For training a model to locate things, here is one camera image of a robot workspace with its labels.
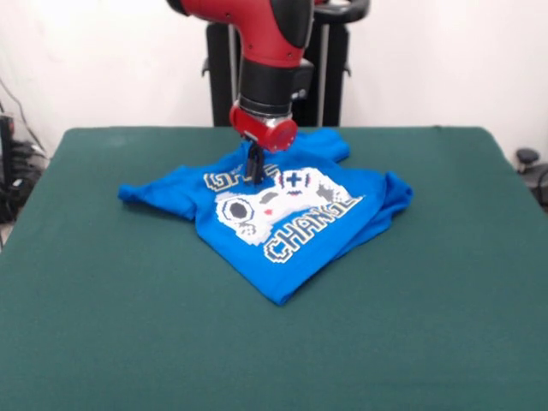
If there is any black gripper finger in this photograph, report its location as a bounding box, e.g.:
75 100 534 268
245 143 260 183
251 147 265 188

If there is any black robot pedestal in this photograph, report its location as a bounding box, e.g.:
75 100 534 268
200 0 370 128

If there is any thin grey cable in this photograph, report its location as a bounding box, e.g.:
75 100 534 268
0 78 47 155

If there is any dark green table cloth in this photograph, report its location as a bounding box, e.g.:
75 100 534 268
0 126 548 411

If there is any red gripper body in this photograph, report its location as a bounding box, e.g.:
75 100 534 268
229 104 298 153

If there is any black cable tangle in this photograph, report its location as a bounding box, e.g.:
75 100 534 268
0 140 50 223

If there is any blue t-shirt with white print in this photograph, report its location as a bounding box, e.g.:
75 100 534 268
117 128 415 307

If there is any black electronics box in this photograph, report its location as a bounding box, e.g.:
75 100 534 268
0 113 18 188

